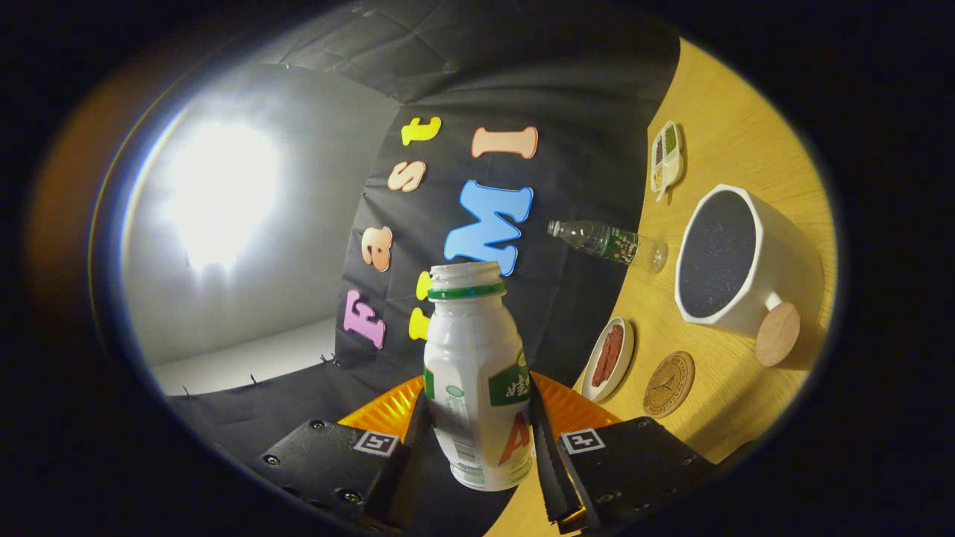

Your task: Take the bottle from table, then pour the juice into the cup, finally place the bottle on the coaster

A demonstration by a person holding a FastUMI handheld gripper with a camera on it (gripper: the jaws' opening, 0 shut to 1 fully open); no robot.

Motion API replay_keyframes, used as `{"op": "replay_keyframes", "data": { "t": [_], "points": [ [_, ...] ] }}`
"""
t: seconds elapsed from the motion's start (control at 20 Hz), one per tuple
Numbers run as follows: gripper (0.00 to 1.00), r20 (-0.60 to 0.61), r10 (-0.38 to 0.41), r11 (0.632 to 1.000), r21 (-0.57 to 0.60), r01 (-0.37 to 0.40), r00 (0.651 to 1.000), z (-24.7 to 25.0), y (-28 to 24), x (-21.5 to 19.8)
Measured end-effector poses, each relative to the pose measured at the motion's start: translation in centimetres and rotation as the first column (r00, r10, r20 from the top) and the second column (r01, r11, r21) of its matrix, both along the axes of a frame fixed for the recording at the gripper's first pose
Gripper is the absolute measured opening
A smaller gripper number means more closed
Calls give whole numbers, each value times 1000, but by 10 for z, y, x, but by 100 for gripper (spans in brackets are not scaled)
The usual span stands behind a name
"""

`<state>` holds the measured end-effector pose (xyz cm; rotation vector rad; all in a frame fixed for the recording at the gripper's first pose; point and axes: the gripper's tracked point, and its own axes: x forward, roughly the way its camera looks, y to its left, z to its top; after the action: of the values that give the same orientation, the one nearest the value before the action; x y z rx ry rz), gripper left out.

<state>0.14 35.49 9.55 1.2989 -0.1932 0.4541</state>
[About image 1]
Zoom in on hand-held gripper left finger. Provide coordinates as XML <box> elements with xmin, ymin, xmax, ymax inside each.
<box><xmin>250</xmin><ymin>373</ymin><xmax>433</xmax><ymax>534</ymax></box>

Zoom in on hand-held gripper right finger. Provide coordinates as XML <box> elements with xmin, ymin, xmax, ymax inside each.
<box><xmin>528</xmin><ymin>371</ymin><xmax>721</xmax><ymax>534</ymax></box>

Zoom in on white juice bottle green label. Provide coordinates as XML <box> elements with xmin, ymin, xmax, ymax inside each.
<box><xmin>422</xmin><ymin>261</ymin><xmax>535</xmax><ymax>492</ymax></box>

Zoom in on round cork coaster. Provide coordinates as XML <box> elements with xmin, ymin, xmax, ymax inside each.
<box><xmin>643</xmin><ymin>351</ymin><xmax>695</xmax><ymax>418</ymax></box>

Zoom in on white cup with wooden handle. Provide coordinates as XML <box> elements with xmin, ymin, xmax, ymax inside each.
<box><xmin>674</xmin><ymin>183</ymin><xmax>825</xmax><ymax>368</ymax></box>

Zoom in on clear plastic water bottle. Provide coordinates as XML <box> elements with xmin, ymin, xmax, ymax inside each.
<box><xmin>547</xmin><ymin>219</ymin><xmax>669</xmax><ymax>274</ymax></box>

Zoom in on red meat strips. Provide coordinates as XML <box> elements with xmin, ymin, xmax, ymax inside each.
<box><xmin>592</xmin><ymin>324</ymin><xmax>624</xmax><ymax>387</ymax></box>

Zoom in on round white plate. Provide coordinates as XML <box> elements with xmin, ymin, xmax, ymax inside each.
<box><xmin>580</xmin><ymin>317</ymin><xmax>635</xmax><ymax>403</ymax></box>

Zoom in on white divided dish with beans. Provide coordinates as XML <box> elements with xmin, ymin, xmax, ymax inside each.
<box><xmin>651</xmin><ymin>121</ymin><xmax>684</xmax><ymax>202</ymax></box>

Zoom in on wooden table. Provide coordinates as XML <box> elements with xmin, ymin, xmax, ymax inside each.
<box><xmin>485</xmin><ymin>37</ymin><xmax>838</xmax><ymax>537</ymax></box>

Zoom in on black backdrop cloth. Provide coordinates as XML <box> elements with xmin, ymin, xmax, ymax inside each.
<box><xmin>168</xmin><ymin>0</ymin><xmax>681</xmax><ymax>534</ymax></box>

